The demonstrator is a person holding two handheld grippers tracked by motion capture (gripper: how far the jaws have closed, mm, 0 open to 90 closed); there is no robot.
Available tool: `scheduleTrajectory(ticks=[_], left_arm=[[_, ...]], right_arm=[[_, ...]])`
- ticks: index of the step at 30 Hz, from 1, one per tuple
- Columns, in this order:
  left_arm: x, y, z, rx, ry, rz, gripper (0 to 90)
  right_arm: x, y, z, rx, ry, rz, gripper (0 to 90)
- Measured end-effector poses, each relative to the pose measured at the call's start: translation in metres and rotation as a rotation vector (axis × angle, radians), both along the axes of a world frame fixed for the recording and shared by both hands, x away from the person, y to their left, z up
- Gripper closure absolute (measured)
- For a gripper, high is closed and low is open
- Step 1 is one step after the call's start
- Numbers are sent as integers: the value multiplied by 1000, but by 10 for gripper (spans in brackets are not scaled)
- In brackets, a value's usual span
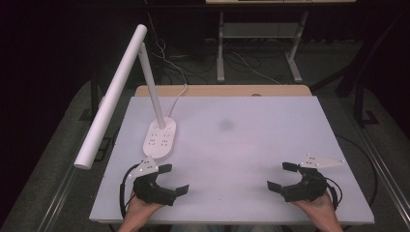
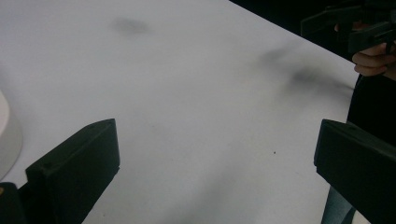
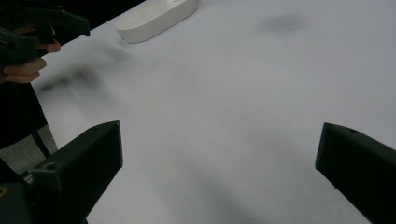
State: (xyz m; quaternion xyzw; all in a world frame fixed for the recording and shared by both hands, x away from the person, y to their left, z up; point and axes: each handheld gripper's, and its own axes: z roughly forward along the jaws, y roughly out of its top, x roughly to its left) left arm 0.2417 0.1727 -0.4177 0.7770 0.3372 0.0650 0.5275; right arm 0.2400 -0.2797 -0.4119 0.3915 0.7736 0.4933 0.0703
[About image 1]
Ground white lamp cable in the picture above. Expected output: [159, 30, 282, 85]
[151, 38, 189, 119]

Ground metal floor rail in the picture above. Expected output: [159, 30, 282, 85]
[36, 151, 85, 232]
[352, 120, 410, 223]

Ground white desk with metal legs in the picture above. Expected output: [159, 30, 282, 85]
[205, 0, 357, 84]

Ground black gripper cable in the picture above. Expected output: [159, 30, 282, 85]
[324, 176, 343, 211]
[119, 162, 140, 219]

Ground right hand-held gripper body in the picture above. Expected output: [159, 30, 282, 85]
[280, 153, 346, 203]

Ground white floor cable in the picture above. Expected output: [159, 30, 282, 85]
[231, 51, 282, 86]

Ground thin black cable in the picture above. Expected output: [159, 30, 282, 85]
[335, 134, 379, 208]

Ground person's right hand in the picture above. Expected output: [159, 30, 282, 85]
[291, 191, 335, 224]

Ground white foam board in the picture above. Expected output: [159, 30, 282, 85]
[89, 96, 375, 225]

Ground white desk lamp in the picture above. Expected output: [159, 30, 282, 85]
[73, 23, 178, 171]

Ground person's left hand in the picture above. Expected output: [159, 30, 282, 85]
[123, 191, 165, 224]

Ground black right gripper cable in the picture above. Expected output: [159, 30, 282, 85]
[324, 176, 343, 211]

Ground wooden table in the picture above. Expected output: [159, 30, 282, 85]
[134, 84, 313, 98]

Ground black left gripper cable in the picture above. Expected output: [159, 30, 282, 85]
[119, 162, 140, 219]

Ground black floor cables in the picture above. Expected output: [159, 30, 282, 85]
[159, 47, 262, 85]

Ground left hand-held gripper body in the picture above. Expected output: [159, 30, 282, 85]
[128, 156, 178, 207]

